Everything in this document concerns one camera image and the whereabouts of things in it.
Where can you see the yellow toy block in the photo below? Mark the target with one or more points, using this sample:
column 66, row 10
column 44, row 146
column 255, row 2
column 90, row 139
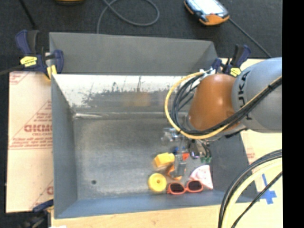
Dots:
column 163, row 158

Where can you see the orange toy piece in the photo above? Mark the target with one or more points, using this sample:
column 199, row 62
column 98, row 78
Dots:
column 170, row 171

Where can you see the clear plastic thing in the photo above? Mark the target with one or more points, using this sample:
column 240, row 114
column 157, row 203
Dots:
column 169, row 135

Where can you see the pink toy fruit slice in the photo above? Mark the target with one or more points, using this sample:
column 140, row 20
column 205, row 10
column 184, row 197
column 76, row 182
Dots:
column 203, row 174

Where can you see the orange-red sunglasses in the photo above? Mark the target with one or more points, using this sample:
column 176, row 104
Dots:
column 177, row 188

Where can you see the grey metal bin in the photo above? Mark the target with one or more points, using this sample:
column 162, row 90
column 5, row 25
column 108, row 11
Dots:
column 114, row 151

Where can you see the brown cardboard board, red print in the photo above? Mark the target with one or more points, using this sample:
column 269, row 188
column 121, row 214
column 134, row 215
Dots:
column 28, row 165

